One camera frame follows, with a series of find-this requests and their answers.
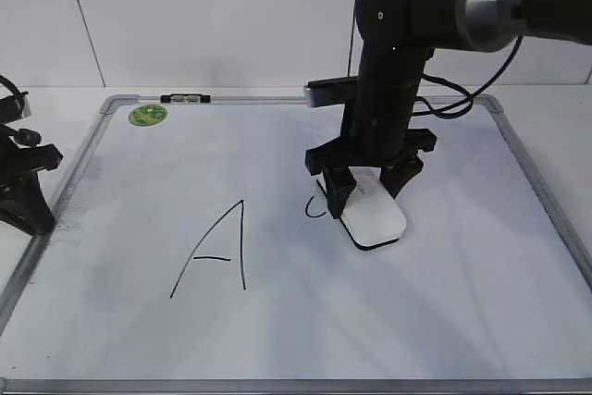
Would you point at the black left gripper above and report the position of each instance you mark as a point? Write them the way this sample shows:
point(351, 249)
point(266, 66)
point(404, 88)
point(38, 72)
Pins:
point(22, 202)

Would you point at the white board with aluminium frame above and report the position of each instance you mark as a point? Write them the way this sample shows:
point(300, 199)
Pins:
point(198, 256)

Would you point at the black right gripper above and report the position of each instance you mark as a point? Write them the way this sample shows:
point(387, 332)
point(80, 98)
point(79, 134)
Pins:
point(398, 155)

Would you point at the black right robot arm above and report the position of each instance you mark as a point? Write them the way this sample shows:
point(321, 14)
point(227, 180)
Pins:
point(399, 36)

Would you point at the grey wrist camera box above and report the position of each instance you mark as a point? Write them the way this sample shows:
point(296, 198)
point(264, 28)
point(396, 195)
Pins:
point(328, 92)

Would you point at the white whiteboard eraser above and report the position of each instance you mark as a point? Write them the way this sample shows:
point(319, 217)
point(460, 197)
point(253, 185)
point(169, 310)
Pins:
point(371, 217)

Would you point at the black board hanging clip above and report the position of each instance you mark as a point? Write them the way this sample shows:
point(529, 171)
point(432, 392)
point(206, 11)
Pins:
point(197, 98)

